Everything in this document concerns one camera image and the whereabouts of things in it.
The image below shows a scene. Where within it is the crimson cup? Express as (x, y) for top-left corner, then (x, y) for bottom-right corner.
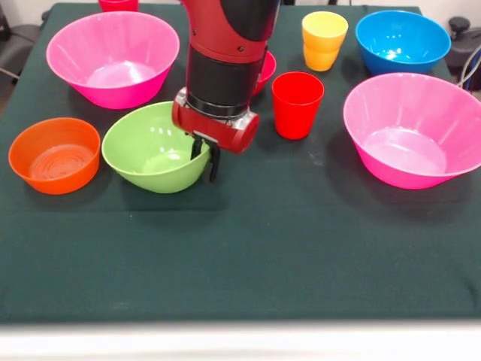
(98, 0), (139, 13)

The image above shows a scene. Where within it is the dark green tablecloth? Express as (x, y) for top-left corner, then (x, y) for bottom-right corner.
(0, 2), (481, 324)

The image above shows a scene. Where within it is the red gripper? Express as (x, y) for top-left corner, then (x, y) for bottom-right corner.
(171, 98), (261, 184)

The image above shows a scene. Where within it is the yellow cup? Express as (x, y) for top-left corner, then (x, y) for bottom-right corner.
(301, 11), (349, 72)

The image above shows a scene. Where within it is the small crimson bowl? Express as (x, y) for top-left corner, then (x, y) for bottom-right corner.
(252, 50), (277, 97)

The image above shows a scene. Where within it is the orange bowl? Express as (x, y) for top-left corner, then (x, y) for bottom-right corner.
(8, 117), (101, 196)

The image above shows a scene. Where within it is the blue bowl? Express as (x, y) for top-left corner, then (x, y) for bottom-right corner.
(355, 10), (452, 76)

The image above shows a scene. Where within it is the green bowl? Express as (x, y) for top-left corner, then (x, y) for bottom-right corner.
(101, 100), (212, 195)

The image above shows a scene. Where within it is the red cup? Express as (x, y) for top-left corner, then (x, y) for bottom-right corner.
(271, 71), (325, 141)

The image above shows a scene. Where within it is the large pink bowl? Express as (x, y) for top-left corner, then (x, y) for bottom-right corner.
(343, 72), (481, 190)
(45, 11), (180, 111)

